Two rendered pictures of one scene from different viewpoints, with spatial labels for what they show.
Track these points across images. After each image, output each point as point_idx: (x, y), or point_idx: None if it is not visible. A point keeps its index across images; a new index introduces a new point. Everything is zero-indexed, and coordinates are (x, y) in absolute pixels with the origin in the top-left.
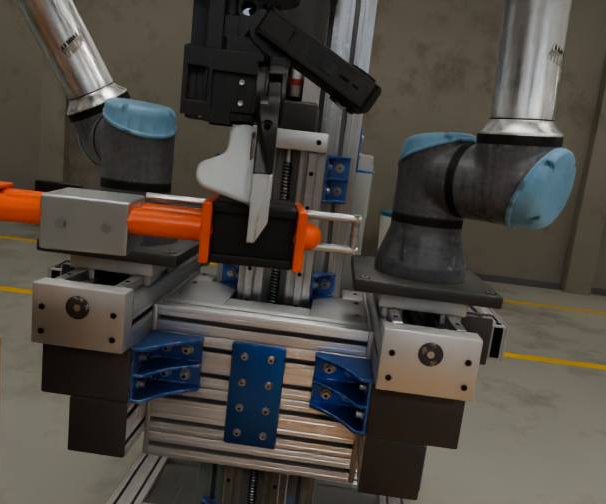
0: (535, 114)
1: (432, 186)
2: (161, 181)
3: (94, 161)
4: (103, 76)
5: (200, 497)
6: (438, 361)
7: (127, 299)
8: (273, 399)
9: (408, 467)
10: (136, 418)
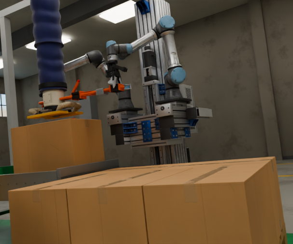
0: (171, 63)
1: (166, 82)
2: (127, 97)
3: None
4: None
5: None
6: (163, 109)
7: (119, 114)
8: (149, 130)
9: (167, 132)
10: (126, 139)
